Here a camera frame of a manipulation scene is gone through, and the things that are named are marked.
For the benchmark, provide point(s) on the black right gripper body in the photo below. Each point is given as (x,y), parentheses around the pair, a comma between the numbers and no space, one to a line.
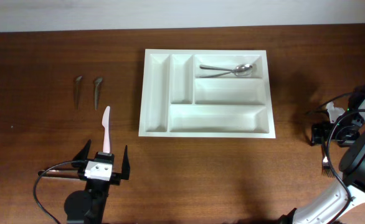
(346,131)

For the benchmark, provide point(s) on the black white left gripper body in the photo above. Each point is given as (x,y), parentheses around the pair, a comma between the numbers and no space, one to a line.
(115,178)

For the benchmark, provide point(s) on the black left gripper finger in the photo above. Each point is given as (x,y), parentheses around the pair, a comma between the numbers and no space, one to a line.
(83,153)
(125,166)

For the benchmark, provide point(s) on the metal spoon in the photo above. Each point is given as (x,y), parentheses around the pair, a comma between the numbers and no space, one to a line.
(238,70)
(225,73)

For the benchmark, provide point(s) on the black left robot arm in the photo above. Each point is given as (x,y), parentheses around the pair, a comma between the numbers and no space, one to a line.
(88,205)

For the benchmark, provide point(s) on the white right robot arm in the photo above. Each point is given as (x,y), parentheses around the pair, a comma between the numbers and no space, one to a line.
(342,141)

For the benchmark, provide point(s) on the dark metal rod utensil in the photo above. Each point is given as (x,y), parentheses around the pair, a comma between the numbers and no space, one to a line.
(62,174)

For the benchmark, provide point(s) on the white plastic knife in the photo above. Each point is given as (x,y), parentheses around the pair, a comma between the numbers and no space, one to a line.
(105,124)

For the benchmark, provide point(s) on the right dark metal knife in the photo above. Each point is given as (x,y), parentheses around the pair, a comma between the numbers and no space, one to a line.
(97,84)

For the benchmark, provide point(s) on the dark metal knife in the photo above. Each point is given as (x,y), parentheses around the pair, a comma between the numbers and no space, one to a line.
(76,91)
(97,84)

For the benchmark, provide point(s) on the left dark metal knife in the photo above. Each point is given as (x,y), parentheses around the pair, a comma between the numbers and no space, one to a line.
(76,91)

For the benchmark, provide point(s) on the white plastic cutlery tray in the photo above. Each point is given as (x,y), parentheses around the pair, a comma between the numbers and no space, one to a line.
(177,102)

